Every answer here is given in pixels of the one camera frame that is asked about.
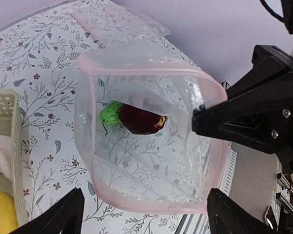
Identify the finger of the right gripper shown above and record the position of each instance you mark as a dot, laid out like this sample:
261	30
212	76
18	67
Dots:
265	127
268	84

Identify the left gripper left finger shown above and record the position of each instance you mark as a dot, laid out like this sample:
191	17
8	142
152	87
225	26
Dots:
64	217

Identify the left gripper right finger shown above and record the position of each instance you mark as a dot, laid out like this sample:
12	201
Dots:
227	217

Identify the yellow toy mango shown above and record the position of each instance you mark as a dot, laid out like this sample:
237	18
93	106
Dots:
8	218

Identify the white toy garlic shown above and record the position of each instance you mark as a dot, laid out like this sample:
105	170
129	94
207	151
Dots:
5	156

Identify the green toy bitter gourd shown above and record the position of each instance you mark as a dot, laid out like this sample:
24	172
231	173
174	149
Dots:
110	114

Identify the dark red toy fruit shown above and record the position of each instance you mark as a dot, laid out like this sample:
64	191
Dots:
141	122

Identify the clear zip top bag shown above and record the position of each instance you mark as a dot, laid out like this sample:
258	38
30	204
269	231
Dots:
170	172

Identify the right rear clear bag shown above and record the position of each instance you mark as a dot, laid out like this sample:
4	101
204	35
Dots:
114	25

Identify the green perforated plastic basket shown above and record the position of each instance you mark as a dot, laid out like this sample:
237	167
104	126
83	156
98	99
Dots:
10	125

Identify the floral table mat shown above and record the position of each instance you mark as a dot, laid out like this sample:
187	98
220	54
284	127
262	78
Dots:
37	57

